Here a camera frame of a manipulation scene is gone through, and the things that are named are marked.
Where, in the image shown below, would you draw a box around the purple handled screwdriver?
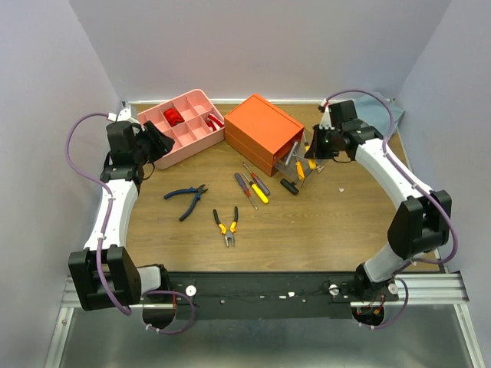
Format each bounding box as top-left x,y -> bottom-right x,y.
234,172 -> 258,210

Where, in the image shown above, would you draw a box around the red white striped cloth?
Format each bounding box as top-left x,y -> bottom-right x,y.
206,113 -> 224,131

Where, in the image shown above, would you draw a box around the red rolled cloth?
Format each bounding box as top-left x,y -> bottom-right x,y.
163,108 -> 184,127

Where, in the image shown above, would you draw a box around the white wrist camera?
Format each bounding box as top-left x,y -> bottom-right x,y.
107,107 -> 140,124
318,99 -> 333,130

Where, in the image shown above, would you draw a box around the red purple screwdriver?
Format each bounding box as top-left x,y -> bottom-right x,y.
243,163 -> 270,196

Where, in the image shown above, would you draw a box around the blue handled cutting pliers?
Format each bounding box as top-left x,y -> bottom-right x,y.
163,183 -> 210,222

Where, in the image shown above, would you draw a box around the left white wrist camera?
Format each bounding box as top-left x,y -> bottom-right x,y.
107,107 -> 140,124

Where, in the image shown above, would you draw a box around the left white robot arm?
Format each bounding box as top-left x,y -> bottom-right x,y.
68,113 -> 175,315

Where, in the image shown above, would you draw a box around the blue denim cloth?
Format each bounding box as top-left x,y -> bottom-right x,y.
354,92 -> 404,134

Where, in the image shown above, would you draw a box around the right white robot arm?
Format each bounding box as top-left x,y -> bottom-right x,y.
305,100 -> 452,301

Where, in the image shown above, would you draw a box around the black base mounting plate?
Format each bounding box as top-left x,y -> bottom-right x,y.
167,271 -> 398,320

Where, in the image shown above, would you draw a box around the orange two-drawer box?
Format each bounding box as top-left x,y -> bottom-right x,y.
225,94 -> 304,177

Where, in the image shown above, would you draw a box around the orange screwdriver long shaft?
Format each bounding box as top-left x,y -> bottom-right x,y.
295,161 -> 305,181

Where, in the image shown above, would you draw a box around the clear plastic drawer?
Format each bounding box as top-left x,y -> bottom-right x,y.
274,130 -> 326,188

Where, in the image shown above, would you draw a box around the orange black handled pliers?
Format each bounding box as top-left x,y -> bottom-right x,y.
213,206 -> 239,248

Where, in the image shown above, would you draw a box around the black rubber mallet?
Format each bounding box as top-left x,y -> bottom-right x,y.
280,178 -> 299,196

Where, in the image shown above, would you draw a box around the pink divided organizer tray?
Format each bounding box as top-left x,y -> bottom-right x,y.
138,89 -> 225,170

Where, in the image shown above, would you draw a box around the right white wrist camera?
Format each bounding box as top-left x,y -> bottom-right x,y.
318,99 -> 333,130

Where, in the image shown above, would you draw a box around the metal T-handle wrench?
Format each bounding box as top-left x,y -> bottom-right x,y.
284,140 -> 300,166

